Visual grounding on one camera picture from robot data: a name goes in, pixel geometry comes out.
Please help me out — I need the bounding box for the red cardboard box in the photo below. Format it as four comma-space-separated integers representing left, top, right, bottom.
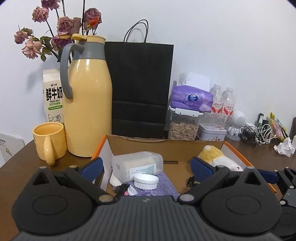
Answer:
91, 134, 277, 197

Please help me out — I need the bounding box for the yellow white plush toy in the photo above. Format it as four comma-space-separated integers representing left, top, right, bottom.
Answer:
198, 145, 244, 172

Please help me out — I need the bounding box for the small printed tin box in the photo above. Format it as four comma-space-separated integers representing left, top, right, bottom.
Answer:
196, 123, 227, 142

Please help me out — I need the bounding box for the crumpled white tissue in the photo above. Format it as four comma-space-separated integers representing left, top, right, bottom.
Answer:
273, 137, 296, 158

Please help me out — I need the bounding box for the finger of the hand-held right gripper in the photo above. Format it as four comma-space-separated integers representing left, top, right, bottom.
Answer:
257, 166, 296, 206

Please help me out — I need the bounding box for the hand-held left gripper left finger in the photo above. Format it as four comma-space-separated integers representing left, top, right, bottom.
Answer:
28, 157, 115, 205

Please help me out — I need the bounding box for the white cable tangle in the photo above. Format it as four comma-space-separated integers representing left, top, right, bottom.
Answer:
253, 124, 274, 145

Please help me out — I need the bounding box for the purple tissue pack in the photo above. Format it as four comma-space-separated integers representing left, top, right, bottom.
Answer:
171, 71, 213, 113

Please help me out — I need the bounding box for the yellow mug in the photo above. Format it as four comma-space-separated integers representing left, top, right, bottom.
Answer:
32, 122, 67, 166

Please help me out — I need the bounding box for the white robot speaker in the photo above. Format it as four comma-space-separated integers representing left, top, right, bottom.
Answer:
227, 110, 247, 141

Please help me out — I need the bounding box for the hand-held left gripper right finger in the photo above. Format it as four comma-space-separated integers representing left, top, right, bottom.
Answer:
179, 157, 265, 204

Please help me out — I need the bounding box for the black paper bag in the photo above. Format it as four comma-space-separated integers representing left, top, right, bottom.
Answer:
105, 20, 174, 139

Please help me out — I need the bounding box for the dried pink rose bouquet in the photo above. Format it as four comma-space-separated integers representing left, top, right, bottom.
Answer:
14, 0, 102, 62

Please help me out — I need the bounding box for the white printed carton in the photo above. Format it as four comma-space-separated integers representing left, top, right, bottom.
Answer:
0, 133, 25, 168

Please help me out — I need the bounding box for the clear seed container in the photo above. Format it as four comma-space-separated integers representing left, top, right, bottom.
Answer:
165, 105, 204, 141

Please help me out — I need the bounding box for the black cable tangle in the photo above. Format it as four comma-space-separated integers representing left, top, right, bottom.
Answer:
240, 125, 260, 146

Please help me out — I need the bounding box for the white milk carton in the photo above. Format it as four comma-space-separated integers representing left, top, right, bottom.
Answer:
42, 69, 65, 126

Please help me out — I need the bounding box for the purple knitted cloth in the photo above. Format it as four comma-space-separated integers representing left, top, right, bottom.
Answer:
125, 173, 180, 200

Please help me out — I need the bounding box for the clear plastic jar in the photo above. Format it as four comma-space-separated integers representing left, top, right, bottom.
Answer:
111, 151, 164, 183

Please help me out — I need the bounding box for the yellow thermos jug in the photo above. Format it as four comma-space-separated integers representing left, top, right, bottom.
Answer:
60, 34, 113, 158

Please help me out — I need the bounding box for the clear water bottle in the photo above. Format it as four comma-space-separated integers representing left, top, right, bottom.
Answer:
209, 83, 224, 126
221, 87, 236, 128

